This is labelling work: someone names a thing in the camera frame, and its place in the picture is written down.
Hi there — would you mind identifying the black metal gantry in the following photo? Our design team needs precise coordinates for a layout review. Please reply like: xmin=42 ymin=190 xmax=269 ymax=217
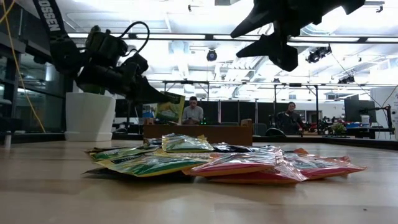
xmin=163 ymin=80 xmax=320 ymax=126

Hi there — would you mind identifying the black monitor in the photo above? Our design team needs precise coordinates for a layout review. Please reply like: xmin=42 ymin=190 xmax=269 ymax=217
xmin=344 ymin=98 xmax=377 ymax=124

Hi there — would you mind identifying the lemon lime tea packet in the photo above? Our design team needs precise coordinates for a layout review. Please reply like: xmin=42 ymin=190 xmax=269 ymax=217
xmin=88 ymin=144 xmax=162 ymax=162
xmin=154 ymin=91 xmax=187 ymax=126
xmin=93 ymin=151 xmax=210 ymax=177
xmin=161 ymin=133 xmax=215 ymax=153

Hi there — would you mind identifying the green cactus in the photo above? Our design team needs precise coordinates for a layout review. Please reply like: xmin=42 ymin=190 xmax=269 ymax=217
xmin=81 ymin=25 xmax=108 ymax=95

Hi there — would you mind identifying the peach tea packet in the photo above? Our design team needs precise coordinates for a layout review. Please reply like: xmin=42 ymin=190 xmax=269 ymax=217
xmin=182 ymin=148 xmax=282 ymax=177
xmin=206 ymin=161 xmax=309 ymax=186
xmin=283 ymin=147 xmax=368 ymax=181

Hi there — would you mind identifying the black partition wall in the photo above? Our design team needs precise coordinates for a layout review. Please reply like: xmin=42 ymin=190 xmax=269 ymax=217
xmin=183 ymin=100 xmax=318 ymax=126

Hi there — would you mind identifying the black ceiling light rig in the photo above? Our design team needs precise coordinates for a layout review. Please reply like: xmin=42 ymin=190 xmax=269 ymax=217
xmin=338 ymin=75 xmax=356 ymax=85
xmin=305 ymin=45 xmax=333 ymax=65

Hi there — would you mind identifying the yellow cable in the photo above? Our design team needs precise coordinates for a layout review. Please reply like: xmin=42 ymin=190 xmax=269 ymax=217
xmin=0 ymin=0 xmax=47 ymax=134

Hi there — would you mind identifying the person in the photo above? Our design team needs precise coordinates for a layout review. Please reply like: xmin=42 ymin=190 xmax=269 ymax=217
xmin=182 ymin=96 xmax=205 ymax=126
xmin=275 ymin=101 xmax=308 ymax=136

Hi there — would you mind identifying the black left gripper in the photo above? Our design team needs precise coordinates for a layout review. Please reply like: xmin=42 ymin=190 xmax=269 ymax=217
xmin=76 ymin=53 xmax=171 ymax=105

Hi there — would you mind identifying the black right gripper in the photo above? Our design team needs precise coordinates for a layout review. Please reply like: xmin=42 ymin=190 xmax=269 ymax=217
xmin=229 ymin=0 xmax=366 ymax=73

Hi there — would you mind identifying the white plant pot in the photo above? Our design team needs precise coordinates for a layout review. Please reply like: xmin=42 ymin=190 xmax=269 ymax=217
xmin=64 ymin=92 xmax=116 ymax=142

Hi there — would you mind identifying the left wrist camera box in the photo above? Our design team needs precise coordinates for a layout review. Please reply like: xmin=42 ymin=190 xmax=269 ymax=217
xmin=84 ymin=25 xmax=129 ymax=62

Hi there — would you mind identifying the wooden tea box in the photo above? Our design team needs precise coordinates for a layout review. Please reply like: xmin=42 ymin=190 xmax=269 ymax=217
xmin=142 ymin=118 xmax=253 ymax=146

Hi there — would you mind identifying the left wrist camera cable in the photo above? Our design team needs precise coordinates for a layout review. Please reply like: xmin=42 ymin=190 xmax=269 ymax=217
xmin=119 ymin=21 xmax=151 ymax=55

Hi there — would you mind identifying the small green plant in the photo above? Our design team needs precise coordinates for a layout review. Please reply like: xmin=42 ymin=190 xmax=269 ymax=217
xmin=331 ymin=123 xmax=346 ymax=135

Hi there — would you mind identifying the black arched handle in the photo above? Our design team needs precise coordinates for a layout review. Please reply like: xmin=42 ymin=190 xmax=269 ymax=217
xmin=264 ymin=127 xmax=287 ymax=137

